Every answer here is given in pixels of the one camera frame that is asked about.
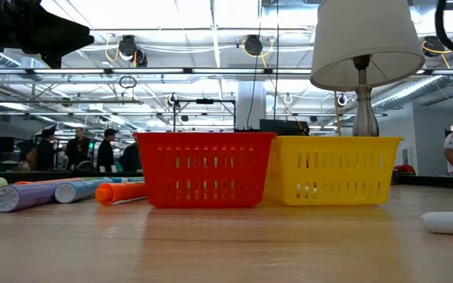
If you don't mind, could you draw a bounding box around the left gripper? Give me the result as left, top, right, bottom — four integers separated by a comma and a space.
0, 0, 95, 68

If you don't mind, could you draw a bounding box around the orange highlighter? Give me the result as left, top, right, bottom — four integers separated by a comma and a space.
13, 177, 84, 186
94, 181, 148, 207

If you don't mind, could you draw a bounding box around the blue highlighter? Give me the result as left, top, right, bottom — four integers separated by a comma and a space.
53, 178, 112, 204

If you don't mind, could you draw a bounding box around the purple highlighter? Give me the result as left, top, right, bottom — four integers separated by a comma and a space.
0, 181, 64, 214

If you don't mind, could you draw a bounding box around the black capped whiteboard marker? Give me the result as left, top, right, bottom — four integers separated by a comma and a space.
420, 211, 453, 237

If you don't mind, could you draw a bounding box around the blue thin marker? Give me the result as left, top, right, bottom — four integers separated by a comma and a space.
110, 176, 145, 184

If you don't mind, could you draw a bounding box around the red plastic basket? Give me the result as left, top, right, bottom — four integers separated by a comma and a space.
133, 131, 278, 209

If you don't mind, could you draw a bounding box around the yellow plastic basket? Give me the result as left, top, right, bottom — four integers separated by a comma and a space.
263, 135, 403, 207

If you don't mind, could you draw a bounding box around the table lamp white shade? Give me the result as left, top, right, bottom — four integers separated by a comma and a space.
309, 0, 427, 138

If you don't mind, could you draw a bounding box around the red object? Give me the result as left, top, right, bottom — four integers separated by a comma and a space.
392, 164, 417, 176

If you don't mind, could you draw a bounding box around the black ceiling cable reel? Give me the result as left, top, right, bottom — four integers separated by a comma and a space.
243, 34, 265, 57
422, 35, 447, 58
116, 34, 149, 68

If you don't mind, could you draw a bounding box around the black gantry frame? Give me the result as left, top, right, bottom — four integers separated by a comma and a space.
172, 97, 238, 133

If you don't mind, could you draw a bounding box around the yellow hanging cable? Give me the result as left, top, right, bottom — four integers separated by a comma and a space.
332, 90, 343, 137

